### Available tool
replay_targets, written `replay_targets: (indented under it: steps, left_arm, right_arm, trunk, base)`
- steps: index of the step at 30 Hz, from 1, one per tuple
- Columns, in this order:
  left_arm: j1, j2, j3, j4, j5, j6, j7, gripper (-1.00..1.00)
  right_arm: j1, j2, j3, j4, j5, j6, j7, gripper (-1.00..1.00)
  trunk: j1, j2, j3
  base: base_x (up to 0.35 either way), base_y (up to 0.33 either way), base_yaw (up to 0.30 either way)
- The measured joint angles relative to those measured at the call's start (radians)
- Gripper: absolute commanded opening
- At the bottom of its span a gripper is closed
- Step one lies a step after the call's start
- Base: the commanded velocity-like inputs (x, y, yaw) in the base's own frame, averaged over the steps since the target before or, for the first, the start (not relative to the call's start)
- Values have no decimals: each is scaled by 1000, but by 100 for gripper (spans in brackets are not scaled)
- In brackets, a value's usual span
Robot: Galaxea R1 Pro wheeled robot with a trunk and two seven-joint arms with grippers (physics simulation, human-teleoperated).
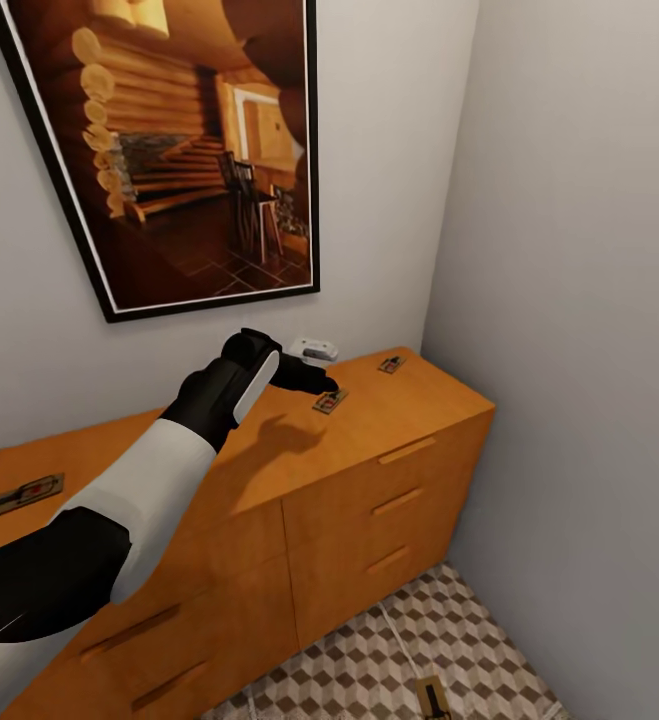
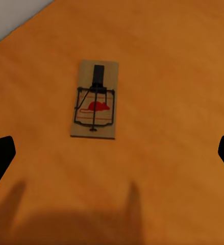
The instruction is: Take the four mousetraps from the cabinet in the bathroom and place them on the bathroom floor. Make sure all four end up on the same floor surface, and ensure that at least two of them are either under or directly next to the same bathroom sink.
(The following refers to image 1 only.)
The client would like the mousetrap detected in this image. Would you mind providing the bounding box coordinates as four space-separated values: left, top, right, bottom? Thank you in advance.
414 675 453 720
0 472 65 516
312 388 348 415
378 355 406 374

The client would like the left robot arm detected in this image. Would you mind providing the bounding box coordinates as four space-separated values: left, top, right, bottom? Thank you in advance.
0 328 339 715

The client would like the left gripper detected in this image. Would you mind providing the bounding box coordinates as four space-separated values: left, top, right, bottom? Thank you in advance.
279 354 339 395

